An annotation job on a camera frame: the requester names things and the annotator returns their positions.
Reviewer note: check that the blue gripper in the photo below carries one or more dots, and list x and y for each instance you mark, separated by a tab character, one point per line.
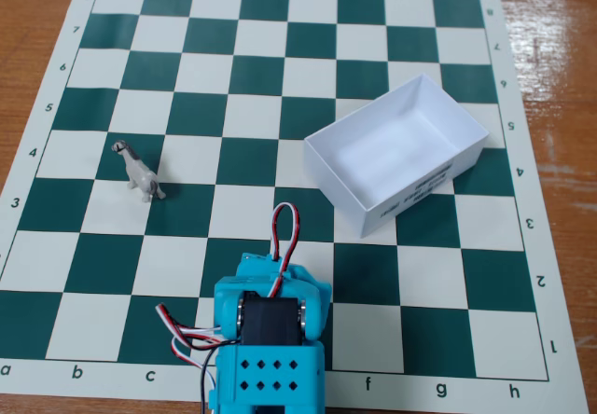
256	262

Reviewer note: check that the small toy dog figurine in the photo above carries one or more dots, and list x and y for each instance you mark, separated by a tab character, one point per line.
140	174

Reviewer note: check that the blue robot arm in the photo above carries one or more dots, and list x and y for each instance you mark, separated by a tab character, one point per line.
270	376

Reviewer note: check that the white cardboard box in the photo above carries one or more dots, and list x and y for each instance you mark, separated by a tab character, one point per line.
420	120

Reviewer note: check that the green white chessboard mat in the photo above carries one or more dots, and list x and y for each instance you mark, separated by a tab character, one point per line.
261	120

